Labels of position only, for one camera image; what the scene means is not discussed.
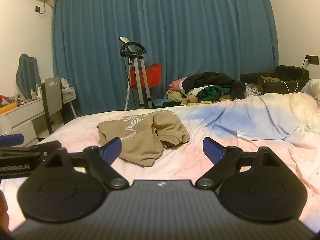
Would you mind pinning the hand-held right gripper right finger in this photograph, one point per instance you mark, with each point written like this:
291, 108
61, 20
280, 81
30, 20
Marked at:
212, 151

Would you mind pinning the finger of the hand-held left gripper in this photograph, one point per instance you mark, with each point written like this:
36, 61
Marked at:
11, 139
30, 148

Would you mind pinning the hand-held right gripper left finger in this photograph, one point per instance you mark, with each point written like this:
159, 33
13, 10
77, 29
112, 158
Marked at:
111, 150

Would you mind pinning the tan printed t-shirt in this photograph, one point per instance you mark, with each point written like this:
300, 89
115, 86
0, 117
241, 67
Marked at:
140, 135

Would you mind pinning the white desk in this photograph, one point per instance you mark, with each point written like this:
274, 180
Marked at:
17, 120

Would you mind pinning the yellow box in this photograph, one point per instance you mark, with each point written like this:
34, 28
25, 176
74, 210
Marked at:
8, 109

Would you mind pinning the pastel pink blue duvet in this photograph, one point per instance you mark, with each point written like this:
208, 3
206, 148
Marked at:
250, 120

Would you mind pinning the green garment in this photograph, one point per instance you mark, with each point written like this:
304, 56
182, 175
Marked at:
208, 93

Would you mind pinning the grey chair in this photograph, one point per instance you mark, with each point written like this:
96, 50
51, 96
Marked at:
52, 95

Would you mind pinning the pale yellow cloth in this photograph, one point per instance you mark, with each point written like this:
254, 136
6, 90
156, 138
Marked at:
175, 96

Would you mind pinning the white side table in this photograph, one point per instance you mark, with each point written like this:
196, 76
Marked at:
68, 92

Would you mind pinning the wavy blue framed mirror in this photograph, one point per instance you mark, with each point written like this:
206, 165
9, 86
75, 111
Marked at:
26, 72

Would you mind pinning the dark blue cloth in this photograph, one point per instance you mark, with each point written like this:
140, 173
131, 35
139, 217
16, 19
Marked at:
162, 102

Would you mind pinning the white patterned cloth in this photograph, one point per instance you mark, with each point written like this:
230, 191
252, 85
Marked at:
251, 90

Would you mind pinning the black garment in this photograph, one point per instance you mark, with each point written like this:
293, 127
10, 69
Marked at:
210, 78

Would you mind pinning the pink cloth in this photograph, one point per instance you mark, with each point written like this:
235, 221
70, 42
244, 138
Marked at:
176, 83

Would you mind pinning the red cloth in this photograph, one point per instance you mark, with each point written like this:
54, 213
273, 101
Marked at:
153, 76

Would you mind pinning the cardboard box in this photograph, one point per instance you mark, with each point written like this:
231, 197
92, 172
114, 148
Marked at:
265, 81

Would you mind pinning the garment steamer stand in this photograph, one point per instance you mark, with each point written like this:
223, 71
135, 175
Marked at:
137, 65

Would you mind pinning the dark sofa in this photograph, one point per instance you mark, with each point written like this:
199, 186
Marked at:
290, 71

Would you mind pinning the white pillow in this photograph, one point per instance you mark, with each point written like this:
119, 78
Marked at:
312, 86

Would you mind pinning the blue curtain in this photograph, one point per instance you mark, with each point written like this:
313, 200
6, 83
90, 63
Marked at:
175, 17

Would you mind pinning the black wall socket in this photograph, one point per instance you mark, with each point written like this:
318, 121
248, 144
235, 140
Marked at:
312, 59

